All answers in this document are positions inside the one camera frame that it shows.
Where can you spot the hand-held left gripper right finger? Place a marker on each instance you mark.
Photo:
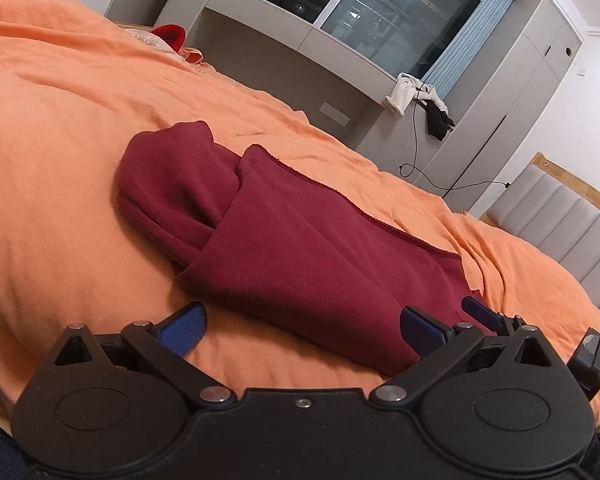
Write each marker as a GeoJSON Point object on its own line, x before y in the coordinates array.
{"type": "Point", "coordinates": [422, 331]}

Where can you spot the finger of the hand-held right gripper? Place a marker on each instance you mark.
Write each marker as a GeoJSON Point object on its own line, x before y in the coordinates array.
{"type": "Point", "coordinates": [480, 310]}

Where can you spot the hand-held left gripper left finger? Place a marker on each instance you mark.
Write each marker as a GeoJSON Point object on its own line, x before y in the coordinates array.
{"type": "Point", "coordinates": [185, 331]}

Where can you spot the dark red long-sleeve shirt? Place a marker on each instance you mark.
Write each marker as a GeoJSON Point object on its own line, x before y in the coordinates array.
{"type": "Point", "coordinates": [305, 260]}

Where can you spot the grey padded wooden headboard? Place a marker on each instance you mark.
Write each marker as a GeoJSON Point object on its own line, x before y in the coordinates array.
{"type": "Point", "coordinates": [565, 220]}

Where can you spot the black cloth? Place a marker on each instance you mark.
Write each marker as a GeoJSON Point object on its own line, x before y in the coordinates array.
{"type": "Point", "coordinates": [437, 122]}

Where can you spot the orange bed blanket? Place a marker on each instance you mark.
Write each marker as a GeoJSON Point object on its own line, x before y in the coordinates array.
{"type": "Point", "coordinates": [55, 160]}

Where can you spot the white cloth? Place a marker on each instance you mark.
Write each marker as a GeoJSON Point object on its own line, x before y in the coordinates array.
{"type": "Point", "coordinates": [400, 92]}

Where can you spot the grey built-in wardrobe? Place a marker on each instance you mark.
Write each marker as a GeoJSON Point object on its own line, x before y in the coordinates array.
{"type": "Point", "coordinates": [540, 75]}

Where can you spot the blue pleated curtain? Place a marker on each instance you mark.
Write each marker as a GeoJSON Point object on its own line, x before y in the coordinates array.
{"type": "Point", "coordinates": [470, 40]}

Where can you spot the pale patterned pillow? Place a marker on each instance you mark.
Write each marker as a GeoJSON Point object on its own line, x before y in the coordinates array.
{"type": "Point", "coordinates": [147, 40]}

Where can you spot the large window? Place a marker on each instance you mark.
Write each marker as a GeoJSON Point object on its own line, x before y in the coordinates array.
{"type": "Point", "coordinates": [405, 25]}

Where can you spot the red knitted hat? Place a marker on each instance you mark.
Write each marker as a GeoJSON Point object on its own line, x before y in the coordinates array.
{"type": "Point", "coordinates": [170, 36]}

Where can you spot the grey window bench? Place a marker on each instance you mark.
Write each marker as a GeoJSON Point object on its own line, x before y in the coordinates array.
{"type": "Point", "coordinates": [290, 35]}

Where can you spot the white wall socket plate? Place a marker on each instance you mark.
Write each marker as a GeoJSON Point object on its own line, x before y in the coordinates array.
{"type": "Point", "coordinates": [335, 113]}

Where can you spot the white wall switch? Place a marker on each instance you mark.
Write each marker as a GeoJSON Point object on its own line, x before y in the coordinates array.
{"type": "Point", "coordinates": [582, 71]}

